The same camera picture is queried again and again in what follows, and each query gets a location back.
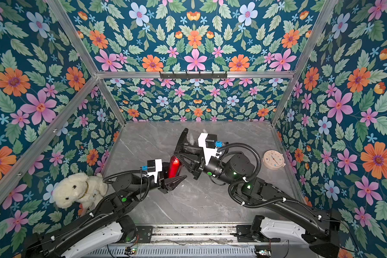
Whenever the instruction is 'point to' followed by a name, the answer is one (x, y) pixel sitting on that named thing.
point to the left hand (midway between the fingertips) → (183, 172)
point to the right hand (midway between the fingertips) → (182, 144)
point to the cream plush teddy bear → (79, 187)
